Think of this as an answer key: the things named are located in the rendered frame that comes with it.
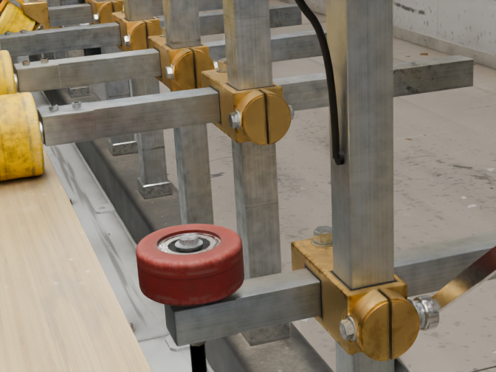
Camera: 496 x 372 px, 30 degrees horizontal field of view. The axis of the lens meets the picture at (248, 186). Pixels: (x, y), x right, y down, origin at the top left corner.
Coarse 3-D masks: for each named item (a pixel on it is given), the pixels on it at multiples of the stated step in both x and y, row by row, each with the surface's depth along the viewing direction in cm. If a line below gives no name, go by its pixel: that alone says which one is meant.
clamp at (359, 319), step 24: (312, 264) 74; (336, 288) 69; (360, 288) 69; (384, 288) 68; (336, 312) 70; (360, 312) 67; (384, 312) 67; (408, 312) 67; (336, 336) 71; (360, 336) 67; (384, 336) 67; (408, 336) 68; (384, 360) 68
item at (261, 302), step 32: (416, 256) 76; (448, 256) 76; (480, 256) 77; (256, 288) 72; (288, 288) 72; (416, 288) 76; (192, 320) 70; (224, 320) 70; (256, 320) 72; (288, 320) 72
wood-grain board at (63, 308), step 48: (0, 192) 85; (48, 192) 84; (0, 240) 74; (48, 240) 73; (0, 288) 65; (48, 288) 64; (96, 288) 64; (0, 336) 58; (48, 336) 58; (96, 336) 57
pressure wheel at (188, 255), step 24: (144, 240) 70; (168, 240) 71; (192, 240) 69; (216, 240) 70; (240, 240) 69; (144, 264) 67; (168, 264) 66; (192, 264) 66; (216, 264) 66; (240, 264) 69; (144, 288) 68; (168, 288) 66; (192, 288) 66; (216, 288) 67; (192, 360) 72
